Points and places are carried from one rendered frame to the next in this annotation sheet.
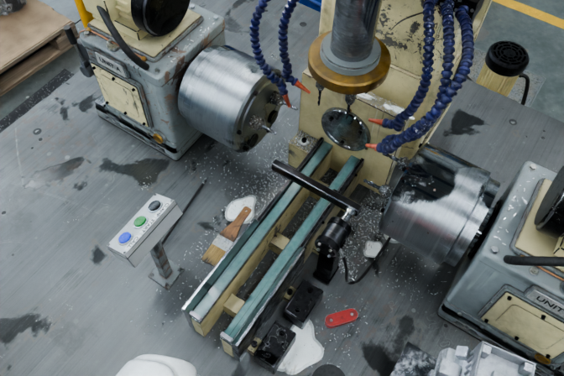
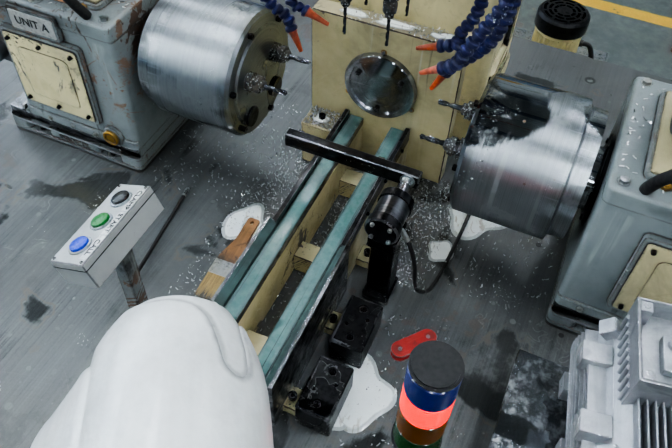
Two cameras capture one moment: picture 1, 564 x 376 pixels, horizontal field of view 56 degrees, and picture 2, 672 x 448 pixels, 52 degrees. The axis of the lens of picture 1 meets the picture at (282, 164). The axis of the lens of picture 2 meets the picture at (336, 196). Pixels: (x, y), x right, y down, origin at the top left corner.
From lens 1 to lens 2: 31 cm
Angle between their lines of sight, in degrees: 9
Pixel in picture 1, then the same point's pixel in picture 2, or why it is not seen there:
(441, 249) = (545, 206)
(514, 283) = (657, 227)
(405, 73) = not seen: outside the picture
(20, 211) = not seen: outside the picture
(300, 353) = (363, 401)
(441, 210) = (539, 146)
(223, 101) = (206, 51)
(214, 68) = (187, 10)
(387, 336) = (483, 360)
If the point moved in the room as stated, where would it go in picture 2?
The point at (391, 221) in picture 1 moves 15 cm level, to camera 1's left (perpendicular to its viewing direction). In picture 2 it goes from (469, 178) to (377, 186)
